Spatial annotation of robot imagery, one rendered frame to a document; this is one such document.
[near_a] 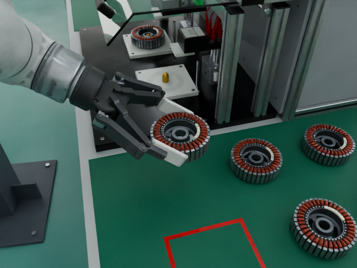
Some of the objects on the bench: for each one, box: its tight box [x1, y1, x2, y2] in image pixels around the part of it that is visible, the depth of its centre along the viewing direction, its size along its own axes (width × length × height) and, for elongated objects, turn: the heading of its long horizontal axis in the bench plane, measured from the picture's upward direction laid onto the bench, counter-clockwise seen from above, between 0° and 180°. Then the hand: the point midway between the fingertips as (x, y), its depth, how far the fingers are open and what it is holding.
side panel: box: [278, 0, 357, 122], centre depth 81 cm, size 28×3×32 cm, turn 106°
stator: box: [230, 138, 283, 183], centre depth 75 cm, size 11×11×4 cm
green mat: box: [88, 107, 357, 268], centre depth 65 cm, size 94×61×1 cm, turn 106°
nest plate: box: [123, 30, 173, 59], centre depth 113 cm, size 15×15×1 cm
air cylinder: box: [201, 55, 220, 85], centre depth 97 cm, size 5×8×6 cm
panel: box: [199, 0, 313, 114], centre depth 100 cm, size 1×66×30 cm, turn 16°
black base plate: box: [79, 14, 277, 152], centre depth 106 cm, size 47×64×2 cm
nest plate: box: [135, 64, 199, 100], centre depth 96 cm, size 15×15×1 cm
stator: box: [291, 198, 357, 259], centre depth 62 cm, size 11×11×4 cm
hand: (178, 134), depth 63 cm, fingers closed on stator, 11 cm apart
